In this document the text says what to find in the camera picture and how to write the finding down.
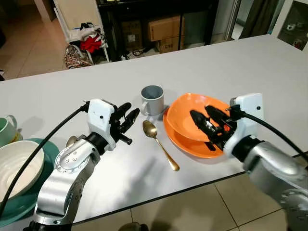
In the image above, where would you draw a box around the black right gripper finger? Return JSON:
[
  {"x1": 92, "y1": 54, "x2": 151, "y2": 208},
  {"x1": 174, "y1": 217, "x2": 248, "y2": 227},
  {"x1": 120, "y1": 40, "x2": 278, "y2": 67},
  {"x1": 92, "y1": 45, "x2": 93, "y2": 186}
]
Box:
[
  {"x1": 190, "y1": 110, "x2": 213, "y2": 141},
  {"x1": 205, "y1": 105, "x2": 228, "y2": 122}
]

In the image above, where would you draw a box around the orange bowl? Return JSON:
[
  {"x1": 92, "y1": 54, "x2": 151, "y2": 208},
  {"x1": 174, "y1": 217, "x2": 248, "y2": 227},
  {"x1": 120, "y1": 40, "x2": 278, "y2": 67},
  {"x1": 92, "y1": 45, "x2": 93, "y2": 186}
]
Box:
[{"x1": 166, "y1": 93, "x2": 232, "y2": 143}]

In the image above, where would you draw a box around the gold metal spoon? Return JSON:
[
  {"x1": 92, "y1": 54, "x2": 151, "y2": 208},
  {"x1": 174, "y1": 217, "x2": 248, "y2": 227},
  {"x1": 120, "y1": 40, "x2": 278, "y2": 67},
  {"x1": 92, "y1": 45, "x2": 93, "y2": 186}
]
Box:
[{"x1": 142, "y1": 120, "x2": 180, "y2": 172}]

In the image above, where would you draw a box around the orange plate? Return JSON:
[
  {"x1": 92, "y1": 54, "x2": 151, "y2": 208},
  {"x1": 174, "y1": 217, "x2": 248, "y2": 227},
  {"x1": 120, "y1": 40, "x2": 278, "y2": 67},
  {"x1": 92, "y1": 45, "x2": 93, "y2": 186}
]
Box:
[{"x1": 163, "y1": 108, "x2": 228, "y2": 159}]

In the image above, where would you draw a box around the grey mug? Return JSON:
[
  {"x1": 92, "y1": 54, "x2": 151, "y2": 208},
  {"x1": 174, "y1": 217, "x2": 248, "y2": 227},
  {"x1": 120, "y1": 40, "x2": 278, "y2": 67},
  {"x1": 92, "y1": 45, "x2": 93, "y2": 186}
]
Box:
[{"x1": 140, "y1": 85, "x2": 165, "y2": 116}]

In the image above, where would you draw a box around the patterned brown bag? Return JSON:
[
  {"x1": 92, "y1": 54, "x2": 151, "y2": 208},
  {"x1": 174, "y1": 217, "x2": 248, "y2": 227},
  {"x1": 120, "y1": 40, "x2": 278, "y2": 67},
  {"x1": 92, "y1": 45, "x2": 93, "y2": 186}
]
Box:
[{"x1": 64, "y1": 44, "x2": 95, "y2": 69}]

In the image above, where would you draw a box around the red cloth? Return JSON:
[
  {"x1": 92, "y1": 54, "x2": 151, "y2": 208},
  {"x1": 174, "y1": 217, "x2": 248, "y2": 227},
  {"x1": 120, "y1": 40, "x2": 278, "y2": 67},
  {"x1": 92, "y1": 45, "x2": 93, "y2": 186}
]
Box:
[{"x1": 80, "y1": 36, "x2": 103, "y2": 53}]

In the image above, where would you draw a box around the dark cardboard box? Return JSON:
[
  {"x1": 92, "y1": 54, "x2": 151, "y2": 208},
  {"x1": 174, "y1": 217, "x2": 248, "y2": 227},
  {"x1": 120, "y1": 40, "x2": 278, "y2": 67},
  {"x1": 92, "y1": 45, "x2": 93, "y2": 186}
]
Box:
[{"x1": 120, "y1": 20, "x2": 144, "y2": 50}]

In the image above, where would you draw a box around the teal plate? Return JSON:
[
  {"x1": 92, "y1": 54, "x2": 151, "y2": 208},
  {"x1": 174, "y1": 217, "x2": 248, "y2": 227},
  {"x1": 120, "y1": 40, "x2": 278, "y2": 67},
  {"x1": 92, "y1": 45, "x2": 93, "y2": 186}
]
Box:
[{"x1": 0, "y1": 138, "x2": 61, "y2": 228}]

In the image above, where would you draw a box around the small brown cardboard box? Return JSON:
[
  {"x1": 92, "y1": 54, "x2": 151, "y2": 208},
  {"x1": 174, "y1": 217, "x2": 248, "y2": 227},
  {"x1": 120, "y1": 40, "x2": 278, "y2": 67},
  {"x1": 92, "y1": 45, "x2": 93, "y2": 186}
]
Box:
[{"x1": 157, "y1": 38, "x2": 184, "y2": 54}]

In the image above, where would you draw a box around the large brown cardboard box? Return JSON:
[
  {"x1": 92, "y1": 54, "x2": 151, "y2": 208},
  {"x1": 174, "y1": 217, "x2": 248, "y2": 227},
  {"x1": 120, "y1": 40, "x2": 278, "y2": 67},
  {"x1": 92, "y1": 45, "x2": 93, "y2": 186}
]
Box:
[{"x1": 147, "y1": 16, "x2": 185, "y2": 42}]

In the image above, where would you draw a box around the black shelf unit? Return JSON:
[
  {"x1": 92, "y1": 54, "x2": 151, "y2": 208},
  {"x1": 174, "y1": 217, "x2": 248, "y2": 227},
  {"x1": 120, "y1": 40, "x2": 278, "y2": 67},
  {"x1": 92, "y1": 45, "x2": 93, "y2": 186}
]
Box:
[{"x1": 98, "y1": 0, "x2": 218, "y2": 62}]

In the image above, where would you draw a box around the dark curtain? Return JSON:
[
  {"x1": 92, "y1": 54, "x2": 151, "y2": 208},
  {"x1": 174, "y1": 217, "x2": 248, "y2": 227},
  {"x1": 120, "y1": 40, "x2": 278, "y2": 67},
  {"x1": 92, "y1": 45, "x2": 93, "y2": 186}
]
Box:
[{"x1": 240, "y1": 0, "x2": 281, "y2": 39}]

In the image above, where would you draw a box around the beige board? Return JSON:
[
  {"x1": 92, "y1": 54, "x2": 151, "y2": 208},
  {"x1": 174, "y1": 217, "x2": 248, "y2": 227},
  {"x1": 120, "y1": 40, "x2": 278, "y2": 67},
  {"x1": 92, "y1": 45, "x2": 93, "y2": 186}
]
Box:
[{"x1": 57, "y1": 0, "x2": 100, "y2": 29}]

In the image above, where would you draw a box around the white bowl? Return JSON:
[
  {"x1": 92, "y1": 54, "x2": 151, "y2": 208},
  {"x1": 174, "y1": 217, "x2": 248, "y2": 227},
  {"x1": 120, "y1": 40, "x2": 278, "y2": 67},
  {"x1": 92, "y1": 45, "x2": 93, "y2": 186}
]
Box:
[{"x1": 0, "y1": 141, "x2": 45, "y2": 202}]

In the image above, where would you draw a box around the pale green mug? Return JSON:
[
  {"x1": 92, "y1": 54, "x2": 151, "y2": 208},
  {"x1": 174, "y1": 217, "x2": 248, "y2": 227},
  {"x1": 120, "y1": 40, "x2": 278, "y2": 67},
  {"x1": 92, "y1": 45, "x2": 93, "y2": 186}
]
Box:
[{"x1": 0, "y1": 115, "x2": 23, "y2": 148}]

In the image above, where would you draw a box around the white glass door cabinet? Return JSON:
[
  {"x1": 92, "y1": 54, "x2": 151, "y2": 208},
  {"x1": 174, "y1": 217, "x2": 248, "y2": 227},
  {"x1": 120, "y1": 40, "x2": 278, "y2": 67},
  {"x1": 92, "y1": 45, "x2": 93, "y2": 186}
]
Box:
[{"x1": 276, "y1": 0, "x2": 308, "y2": 51}]

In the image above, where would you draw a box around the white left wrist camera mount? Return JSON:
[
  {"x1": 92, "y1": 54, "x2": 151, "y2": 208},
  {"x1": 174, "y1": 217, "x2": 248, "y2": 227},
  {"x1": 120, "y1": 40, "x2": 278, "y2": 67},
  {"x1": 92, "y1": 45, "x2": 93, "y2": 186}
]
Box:
[{"x1": 88, "y1": 99, "x2": 119, "y2": 150}]

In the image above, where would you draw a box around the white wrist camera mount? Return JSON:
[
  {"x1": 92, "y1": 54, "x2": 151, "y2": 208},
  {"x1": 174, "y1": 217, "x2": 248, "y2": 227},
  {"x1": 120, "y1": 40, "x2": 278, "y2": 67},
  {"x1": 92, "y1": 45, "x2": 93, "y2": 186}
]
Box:
[
  {"x1": 88, "y1": 99, "x2": 119, "y2": 150},
  {"x1": 230, "y1": 93, "x2": 265, "y2": 146}
]

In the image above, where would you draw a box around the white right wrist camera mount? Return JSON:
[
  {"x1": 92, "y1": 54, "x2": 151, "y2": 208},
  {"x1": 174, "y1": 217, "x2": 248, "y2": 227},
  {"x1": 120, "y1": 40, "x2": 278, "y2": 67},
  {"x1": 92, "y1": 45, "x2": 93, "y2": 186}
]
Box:
[{"x1": 230, "y1": 93, "x2": 265, "y2": 146}]

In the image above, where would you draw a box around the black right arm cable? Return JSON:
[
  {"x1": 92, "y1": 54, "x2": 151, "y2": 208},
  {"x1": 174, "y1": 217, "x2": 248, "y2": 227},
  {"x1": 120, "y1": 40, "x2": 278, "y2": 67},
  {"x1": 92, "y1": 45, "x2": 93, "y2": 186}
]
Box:
[{"x1": 237, "y1": 111, "x2": 308, "y2": 159}]

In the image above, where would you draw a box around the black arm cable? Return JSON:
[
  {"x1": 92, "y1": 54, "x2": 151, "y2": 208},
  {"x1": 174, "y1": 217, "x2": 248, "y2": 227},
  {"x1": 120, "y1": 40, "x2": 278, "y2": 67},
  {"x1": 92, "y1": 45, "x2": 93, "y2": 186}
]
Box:
[
  {"x1": 237, "y1": 111, "x2": 308, "y2": 159},
  {"x1": 0, "y1": 103, "x2": 91, "y2": 217}
]

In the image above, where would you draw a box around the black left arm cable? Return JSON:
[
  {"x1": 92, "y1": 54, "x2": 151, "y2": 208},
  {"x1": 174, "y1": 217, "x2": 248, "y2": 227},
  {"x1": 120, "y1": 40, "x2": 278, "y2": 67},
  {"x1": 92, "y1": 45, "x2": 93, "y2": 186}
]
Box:
[{"x1": 0, "y1": 103, "x2": 91, "y2": 217}]

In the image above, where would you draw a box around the white rack frame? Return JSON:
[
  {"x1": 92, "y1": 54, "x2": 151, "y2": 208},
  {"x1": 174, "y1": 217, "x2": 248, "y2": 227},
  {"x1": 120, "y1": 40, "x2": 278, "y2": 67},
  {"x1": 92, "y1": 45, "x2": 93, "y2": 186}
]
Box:
[{"x1": 52, "y1": 0, "x2": 110, "y2": 64}]

